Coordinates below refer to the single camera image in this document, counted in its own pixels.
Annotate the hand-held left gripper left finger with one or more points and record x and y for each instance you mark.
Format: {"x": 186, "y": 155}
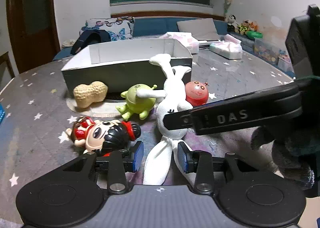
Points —
{"x": 138, "y": 155}

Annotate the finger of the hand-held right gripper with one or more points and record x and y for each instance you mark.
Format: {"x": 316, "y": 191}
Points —
{"x": 262, "y": 113}
{"x": 177, "y": 121}

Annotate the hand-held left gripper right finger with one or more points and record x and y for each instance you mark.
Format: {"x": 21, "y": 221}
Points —
{"x": 182, "y": 160}

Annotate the white plush rabbit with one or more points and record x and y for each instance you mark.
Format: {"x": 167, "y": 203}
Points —
{"x": 172, "y": 100}

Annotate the red round figure toy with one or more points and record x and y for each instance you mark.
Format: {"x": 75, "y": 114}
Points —
{"x": 197, "y": 93}

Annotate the green alien toy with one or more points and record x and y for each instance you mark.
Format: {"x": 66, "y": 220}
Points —
{"x": 137, "y": 103}

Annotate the black-haired doll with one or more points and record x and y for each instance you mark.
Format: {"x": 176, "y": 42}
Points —
{"x": 100, "y": 133}

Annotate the grey cardboard box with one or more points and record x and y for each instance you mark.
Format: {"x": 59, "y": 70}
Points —
{"x": 120, "y": 73}

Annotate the beige peanut toy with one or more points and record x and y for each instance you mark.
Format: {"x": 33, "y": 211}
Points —
{"x": 90, "y": 93}

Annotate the person's right hand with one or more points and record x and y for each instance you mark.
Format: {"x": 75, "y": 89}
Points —
{"x": 290, "y": 153}

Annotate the small clear storage box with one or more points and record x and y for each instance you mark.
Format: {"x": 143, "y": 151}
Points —
{"x": 286, "y": 63}

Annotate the orange plush toy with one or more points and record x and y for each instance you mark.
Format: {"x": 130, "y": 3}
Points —
{"x": 253, "y": 26}

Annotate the yellow plush toy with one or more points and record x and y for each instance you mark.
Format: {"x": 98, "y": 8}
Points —
{"x": 243, "y": 27}

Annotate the pink white tissue pack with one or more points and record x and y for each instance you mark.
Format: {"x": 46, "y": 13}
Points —
{"x": 226, "y": 50}
{"x": 233, "y": 38}
{"x": 182, "y": 40}

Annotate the black white plush toy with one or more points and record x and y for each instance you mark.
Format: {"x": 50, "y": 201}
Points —
{"x": 232, "y": 22}

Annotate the flower bouquet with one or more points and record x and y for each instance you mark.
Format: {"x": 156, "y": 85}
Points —
{"x": 228, "y": 1}

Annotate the grey cushion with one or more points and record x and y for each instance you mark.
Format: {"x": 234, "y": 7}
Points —
{"x": 197, "y": 27}

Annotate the blue sofa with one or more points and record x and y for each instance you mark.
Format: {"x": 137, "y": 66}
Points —
{"x": 155, "y": 27}

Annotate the butterfly print pillow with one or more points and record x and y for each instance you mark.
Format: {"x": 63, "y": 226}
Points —
{"x": 112, "y": 24}

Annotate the grey star tablecloth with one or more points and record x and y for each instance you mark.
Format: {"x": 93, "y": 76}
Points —
{"x": 37, "y": 93}

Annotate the black backpack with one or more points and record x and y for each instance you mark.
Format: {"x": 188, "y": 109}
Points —
{"x": 92, "y": 37}

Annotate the white knitted cloth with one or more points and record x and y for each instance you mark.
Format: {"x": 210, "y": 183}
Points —
{"x": 68, "y": 43}

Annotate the blue object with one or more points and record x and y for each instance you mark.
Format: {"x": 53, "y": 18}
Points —
{"x": 2, "y": 114}

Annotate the wooden chair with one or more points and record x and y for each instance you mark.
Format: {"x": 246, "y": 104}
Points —
{"x": 6, "y": 68}

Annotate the brown wooden door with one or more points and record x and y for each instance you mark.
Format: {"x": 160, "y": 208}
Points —
{"x": 32, "y": 18}

